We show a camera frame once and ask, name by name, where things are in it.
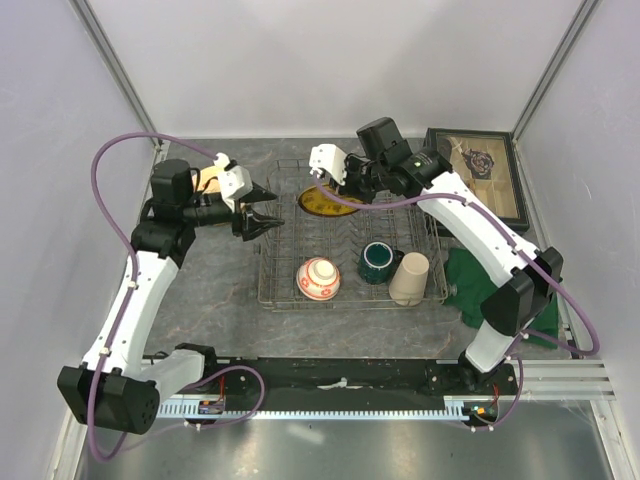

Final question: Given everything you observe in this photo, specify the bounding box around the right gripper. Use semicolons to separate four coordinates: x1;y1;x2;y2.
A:
329;154;387;205

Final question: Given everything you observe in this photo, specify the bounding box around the cream bird plate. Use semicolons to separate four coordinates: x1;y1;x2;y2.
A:
192;167;249;226

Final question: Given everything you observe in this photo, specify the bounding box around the yellow patterned small plate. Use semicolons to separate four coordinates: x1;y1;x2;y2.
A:
297;186;358;218

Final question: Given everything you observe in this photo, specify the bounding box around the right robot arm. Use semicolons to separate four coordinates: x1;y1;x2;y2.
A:
329;117;563;394

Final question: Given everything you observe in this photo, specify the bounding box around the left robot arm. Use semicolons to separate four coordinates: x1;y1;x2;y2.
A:
57;154;284;435

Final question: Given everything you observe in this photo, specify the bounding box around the dark green mug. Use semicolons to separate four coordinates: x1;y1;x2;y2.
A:
357;241;405;285

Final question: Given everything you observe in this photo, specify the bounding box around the white red patterned bowl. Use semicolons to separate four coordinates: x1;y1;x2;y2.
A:
296;257;341;301

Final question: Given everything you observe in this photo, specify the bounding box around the beige cup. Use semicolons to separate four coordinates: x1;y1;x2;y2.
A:
389;252;430;307

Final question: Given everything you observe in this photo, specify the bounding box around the black glass-lid display box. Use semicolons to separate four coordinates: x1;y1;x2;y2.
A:
423;128;530;233

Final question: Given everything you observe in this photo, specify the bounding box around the green cloth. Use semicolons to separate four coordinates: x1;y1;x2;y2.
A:
444;247;559;339

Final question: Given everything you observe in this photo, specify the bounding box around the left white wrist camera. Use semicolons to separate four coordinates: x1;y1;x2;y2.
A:
214;152;253;213

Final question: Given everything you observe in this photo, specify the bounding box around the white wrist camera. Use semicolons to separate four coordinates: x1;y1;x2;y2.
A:
214;152;253;213
308;143;347;195

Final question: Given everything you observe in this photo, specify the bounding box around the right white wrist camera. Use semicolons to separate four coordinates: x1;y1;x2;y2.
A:
308;143;347;195

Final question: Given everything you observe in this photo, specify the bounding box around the wire dish rack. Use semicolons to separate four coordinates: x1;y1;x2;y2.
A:
258;159;450;311

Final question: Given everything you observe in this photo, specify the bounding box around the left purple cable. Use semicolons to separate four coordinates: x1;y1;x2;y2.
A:
87;132;266;460

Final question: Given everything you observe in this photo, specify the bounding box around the purple cable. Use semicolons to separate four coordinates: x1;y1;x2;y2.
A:
312;169;601;434
87;132;266;460

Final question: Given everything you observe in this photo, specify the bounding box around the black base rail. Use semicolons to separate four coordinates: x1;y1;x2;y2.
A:
183;357;518;410

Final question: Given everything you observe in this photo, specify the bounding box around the slotted cable duct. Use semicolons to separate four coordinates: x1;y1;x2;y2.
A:
157;395;499;423

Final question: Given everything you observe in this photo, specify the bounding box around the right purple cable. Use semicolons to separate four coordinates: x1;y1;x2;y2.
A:
312;169;601;434

